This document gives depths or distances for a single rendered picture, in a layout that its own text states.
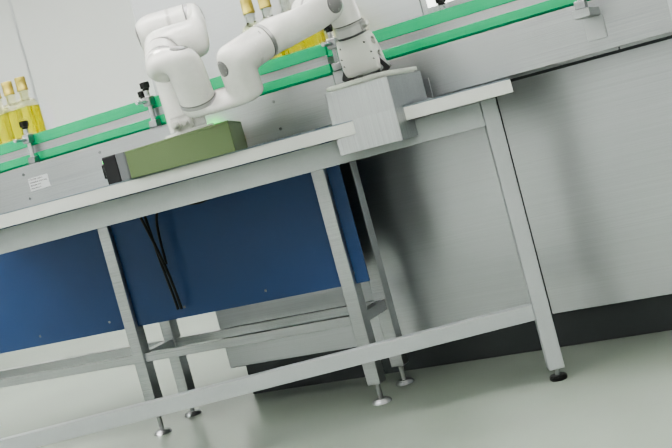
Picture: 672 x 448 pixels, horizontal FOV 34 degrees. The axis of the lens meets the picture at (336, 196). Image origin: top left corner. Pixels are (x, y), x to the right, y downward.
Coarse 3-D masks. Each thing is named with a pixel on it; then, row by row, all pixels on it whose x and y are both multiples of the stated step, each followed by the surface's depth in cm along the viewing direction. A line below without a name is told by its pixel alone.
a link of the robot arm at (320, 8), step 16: (304, 0) 262; (320, 0) 256; (336, 0) 259; (272, 16) 256; (288, 16) 254; (304, 16) 254; (320, 16) 256; (336, 16) 259; (272, 32) 254; (288, 32) 255; (304, 32) 255
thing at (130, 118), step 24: (312, 48) 291; (264, 72) 299; (288, 72) 296; (312, 72) 292; (96, 120) 325; (120, 120) 322; (144, 120) 318; (24, 144) 338; (48, 144) 334; (72, 144) 330; (0, 168) 343
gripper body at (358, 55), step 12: (360, 36) 269; (372, 36) 271; (348, 48) 271; (360, 48) 270; (372, 48) 269; (348, 60) 273; (360, 60) 271; (372, 60) 270; (348, 72) 274; (360, 72) 273
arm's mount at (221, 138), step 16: (208, 128) 268; (224, 128) 268; (240, 128) 289; (160, 144) 268; (176, 144) 268; (192, 144) 268; (208, 144) 268; (224, 144) 268; (240, 144) 280; (128, 160) 269; (144, 160) 269; (160, 160) 269; (176, 160) 268; (192, 160) 268
